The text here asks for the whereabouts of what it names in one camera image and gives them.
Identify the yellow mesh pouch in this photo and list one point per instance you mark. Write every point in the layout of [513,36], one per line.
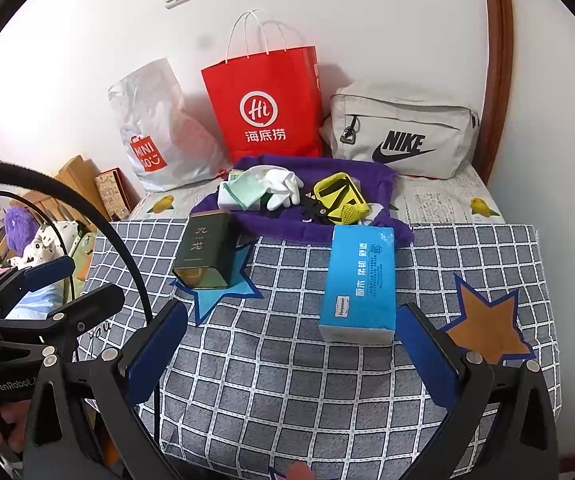
[355,212]

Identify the white floral pillow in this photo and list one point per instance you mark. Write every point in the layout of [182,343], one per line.
[52,245]

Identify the light green cloth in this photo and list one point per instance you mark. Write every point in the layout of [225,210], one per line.
[81,255]

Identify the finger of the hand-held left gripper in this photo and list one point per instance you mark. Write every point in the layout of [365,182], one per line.
[87,310]
[49,270]

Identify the mint green cloth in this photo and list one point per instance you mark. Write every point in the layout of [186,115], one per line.
[247,190]

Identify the grey checkered blanket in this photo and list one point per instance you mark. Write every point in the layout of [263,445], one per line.
[292,385]

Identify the dark green tea tin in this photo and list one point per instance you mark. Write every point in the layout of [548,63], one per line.
[202,250]

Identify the purple towel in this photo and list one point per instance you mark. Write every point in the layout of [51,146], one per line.
[277,230]

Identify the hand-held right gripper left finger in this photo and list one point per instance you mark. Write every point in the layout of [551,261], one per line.
[157,345]

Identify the red paper bag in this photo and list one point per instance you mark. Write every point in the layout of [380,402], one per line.
[227,90]

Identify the brown wooden frame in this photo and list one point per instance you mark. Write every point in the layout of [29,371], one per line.
[500,60]

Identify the purple plush toy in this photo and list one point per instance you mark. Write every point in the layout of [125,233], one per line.
[19,225]

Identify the light wooden headboard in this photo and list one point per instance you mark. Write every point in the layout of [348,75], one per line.
[74,175]

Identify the person's left hand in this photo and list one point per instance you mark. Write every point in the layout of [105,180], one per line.
[14,425]

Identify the blue tissue pack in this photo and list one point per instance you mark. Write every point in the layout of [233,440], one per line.
[357,285]

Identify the brown patterned box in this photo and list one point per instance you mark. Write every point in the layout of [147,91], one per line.
[112,192]

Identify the white glove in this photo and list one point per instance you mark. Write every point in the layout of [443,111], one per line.
[280,182]

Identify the grey waist bag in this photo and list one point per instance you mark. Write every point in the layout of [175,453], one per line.
[417,115]

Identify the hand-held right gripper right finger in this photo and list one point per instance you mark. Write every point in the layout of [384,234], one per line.
[427,355]

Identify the white plastic shopping bag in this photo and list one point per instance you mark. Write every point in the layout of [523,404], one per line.
[167,120]

